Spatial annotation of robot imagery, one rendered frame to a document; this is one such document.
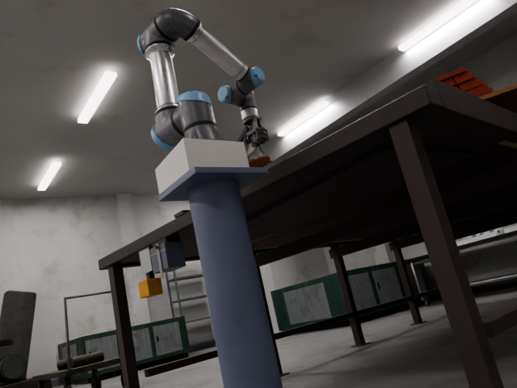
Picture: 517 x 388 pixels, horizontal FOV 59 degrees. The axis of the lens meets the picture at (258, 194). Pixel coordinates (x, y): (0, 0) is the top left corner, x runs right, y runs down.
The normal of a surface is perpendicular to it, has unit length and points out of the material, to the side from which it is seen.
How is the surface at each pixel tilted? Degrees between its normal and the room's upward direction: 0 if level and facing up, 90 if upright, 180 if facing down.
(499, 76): 90
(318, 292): 90
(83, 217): 90
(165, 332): 90
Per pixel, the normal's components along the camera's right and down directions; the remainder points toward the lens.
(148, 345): 0.56, -0.33
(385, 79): -0.80, 0.03
